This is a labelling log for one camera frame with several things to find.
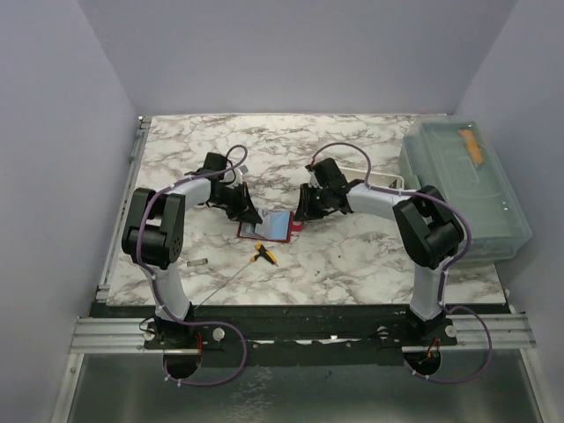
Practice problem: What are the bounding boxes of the black aluminium mounting rail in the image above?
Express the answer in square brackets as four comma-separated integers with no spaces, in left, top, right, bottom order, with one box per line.
[70,305,536,367]

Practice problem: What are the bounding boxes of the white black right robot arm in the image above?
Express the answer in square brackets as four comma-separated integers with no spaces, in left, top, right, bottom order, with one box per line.
[294,159,464,345]

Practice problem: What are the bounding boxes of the yellow black T-handle hex key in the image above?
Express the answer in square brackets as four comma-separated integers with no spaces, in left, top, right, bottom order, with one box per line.
[195,242,278,309]

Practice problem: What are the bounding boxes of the red card holder wallet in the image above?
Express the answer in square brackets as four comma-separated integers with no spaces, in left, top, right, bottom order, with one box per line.
[237,208,304,243]

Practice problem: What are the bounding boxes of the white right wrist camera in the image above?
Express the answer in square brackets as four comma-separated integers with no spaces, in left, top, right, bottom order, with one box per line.
[305,165,321,189]

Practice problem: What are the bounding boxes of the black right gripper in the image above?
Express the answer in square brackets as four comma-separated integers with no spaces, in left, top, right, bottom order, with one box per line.
[295,183,332,221]

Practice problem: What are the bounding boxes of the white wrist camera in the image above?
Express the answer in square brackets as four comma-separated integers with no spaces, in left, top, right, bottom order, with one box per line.
[305,165,321,189]
[234,165,249,183]

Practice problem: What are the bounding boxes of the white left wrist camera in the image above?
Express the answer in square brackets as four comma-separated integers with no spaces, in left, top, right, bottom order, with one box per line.
[234,165,249,183]

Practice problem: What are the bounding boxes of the white rectangular plastic tray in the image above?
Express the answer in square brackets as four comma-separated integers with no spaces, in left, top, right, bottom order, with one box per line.
[340,167,404,189]

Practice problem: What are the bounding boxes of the blue white credit card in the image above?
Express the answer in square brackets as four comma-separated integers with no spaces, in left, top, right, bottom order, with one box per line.
[254,208,284,239]

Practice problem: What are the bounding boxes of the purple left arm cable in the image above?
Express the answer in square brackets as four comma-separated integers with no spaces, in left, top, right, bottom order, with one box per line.
[135,145,248,388]

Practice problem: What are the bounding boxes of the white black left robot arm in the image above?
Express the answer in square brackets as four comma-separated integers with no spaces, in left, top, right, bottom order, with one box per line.
[122,152,263,348]

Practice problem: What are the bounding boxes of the small metal bar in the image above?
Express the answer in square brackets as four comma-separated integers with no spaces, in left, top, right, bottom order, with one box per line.
[186,258,208,267]

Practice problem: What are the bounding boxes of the orange tool in box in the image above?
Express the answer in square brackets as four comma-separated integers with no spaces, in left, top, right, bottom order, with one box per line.
[458,129,484,166]

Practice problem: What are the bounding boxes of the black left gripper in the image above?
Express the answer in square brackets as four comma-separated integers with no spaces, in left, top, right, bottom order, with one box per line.
[211,182,263,225]

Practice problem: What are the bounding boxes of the clear plastic storage box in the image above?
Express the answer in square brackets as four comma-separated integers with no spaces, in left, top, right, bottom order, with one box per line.
[398,116,531,263]

